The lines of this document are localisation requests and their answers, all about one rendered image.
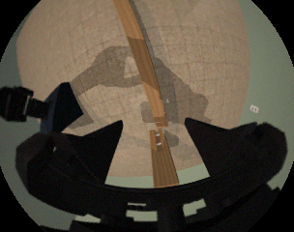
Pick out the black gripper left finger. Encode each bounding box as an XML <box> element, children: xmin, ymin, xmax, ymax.
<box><xmin>47</xmin><ymin>120</ymin><xmax>123</xmax><ymax>183</ymax></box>

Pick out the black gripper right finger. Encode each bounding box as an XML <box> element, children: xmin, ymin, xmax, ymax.
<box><xmin>185</xmin><ymin>117</ymin><xmax>256</xmax><ymax>175</ymax></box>

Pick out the dark brown wooden rail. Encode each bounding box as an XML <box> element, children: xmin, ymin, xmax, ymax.
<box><xmin>113</xmin><ymin>0</ymin><xmax>169</xmax><ymax>134</ymax></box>

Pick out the wooden post with slot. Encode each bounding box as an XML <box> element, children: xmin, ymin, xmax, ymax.
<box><xmin>148</xmin><ymin>128</ymin><xmax>179</xmax><ymax>189</ymax></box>

